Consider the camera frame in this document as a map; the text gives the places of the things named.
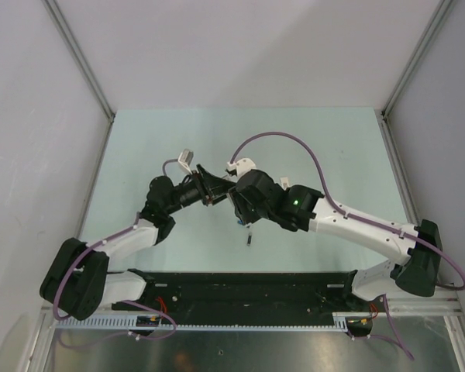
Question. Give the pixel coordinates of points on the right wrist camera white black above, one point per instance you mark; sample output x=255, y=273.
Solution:
x=240, y=167

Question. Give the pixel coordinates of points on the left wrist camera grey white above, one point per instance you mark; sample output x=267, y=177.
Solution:
x=184, y=161

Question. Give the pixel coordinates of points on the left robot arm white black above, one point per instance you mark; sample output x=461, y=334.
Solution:
x=78, y=281

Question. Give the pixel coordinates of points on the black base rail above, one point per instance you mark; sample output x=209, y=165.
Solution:
x=259, y=299

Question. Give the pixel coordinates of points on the white slotted cable duct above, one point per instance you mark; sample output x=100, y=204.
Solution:
x=149, y=322

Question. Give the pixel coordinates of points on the white remote control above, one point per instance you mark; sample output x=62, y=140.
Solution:
x=228, y=177

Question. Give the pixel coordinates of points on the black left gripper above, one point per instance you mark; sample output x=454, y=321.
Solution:
x=205, y=191

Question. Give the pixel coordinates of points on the aluminium frame post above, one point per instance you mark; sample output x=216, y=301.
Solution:
x=77, y=54
x=425, y=42

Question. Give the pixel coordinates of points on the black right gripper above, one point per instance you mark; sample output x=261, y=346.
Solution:
x=239, y=201

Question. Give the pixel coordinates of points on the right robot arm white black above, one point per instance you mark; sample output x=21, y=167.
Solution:
x=412, y=252

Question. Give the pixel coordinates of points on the right aluminium frame post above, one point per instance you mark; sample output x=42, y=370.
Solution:
x=425, y=42

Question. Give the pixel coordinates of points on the left aluminium frame post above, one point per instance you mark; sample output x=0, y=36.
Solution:
x=77, y=54

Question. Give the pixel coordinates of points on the white battery cover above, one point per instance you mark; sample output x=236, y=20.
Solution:
x=285, y=184

